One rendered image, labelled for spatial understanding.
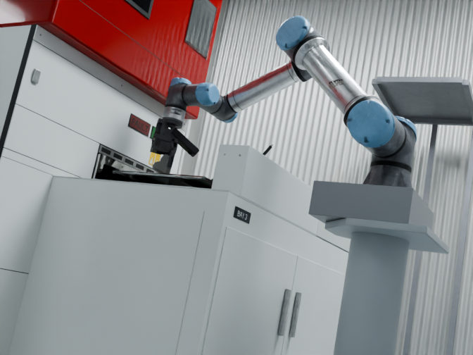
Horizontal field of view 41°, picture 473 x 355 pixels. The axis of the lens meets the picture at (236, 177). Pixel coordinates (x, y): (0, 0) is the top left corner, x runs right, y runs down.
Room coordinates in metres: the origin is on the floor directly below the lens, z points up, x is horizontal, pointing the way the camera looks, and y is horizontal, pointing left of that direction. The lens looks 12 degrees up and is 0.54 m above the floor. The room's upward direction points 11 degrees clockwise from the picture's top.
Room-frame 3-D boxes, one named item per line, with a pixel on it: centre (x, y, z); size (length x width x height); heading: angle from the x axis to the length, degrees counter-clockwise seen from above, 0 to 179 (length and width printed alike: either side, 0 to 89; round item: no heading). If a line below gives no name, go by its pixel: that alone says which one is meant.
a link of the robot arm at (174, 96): (2.10, 0.25, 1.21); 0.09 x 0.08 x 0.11; 53
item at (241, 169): (1.88, -0.12, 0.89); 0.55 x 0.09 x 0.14; 149
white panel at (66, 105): (2.08, 0.45, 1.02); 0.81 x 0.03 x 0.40; 149
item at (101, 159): (2.22, 0.35, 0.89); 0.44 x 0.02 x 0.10; 149
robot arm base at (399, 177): (1.75, -0.43, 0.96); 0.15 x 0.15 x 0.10
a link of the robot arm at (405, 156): (1.75, -0.43, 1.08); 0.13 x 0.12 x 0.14; 143
